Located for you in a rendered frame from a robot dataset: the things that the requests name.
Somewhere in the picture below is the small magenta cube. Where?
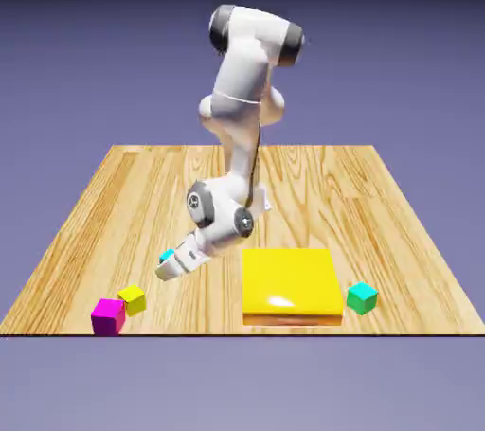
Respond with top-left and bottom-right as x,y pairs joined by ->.
90,297 -> 127,337

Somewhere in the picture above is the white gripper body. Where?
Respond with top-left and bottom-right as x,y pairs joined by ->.
154,251 -> 195,283

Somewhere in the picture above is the small yellow cube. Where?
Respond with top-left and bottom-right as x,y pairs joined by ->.
117,283 -> 148,317

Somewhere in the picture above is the large yellow box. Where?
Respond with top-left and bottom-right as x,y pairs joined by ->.
242,247 -> 345,327

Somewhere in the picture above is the small green cube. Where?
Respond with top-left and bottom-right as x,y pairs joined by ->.
345,280 -> 379,316

